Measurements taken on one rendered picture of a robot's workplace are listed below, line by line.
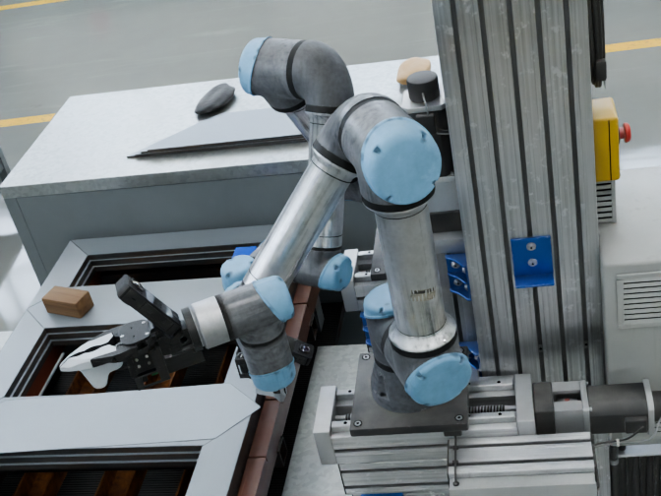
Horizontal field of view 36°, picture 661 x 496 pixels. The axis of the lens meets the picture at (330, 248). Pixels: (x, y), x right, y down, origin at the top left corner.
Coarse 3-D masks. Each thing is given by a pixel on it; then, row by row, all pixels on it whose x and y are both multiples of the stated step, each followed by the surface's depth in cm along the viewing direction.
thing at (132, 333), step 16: (144, 320) 158; (192, 320) 155; (128, 336) 154; (144, 336) 153; (160, 336) 155; (176, 336) 156; (192, 336) 154; (144, 352) 153; (160, 352) 154; (176, 352) 157; (192, 352) 157; (128, 368) 154; (144, 368) 155; (160, 368) 155; (176, 368) 158; (144, 384) 155
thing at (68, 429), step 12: (72, 396) 242; (84, 396) 241; (96, 396) 240; (72, 408) 238; (84, 408) 237; (60, 420) 235; (72, 420) 234; (84, 420) 234; (60, 432) 232; (72, 432) 231; (48, 444) 229; (60, 444) 228; (72, 444) 228
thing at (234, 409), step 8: (232, 392) 232; (240, 392) 232; (224, 400) 230; (232, 400) 230; (240, 400) 229; (248, 400) 229; (224, 408) 228; (232, 408) 227; (240, 408) 227; (224, 416) 226; (232, 416) 225; (240, 416) 225; (224, 424) 224; (232, 424) 223; (216, 432) 222
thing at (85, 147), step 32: (384, 64) 323; (96, 96) 345; (128, 96) 340; (160, 96) 335; (192, 96) 330; (256, 96) 320; (64, 128) 328; (96, 128) 323; (128, 128) 319; (160, 128) 314; (32, 160) 312; (64, 160) 308; (96, 160) 304; (128, 160) 300; (160, 160) 296; (192, 160) 292; (224, 160) 288; (256, 160) 284; (288, 160) 281; (32, 192) 300; (64, 192) 298
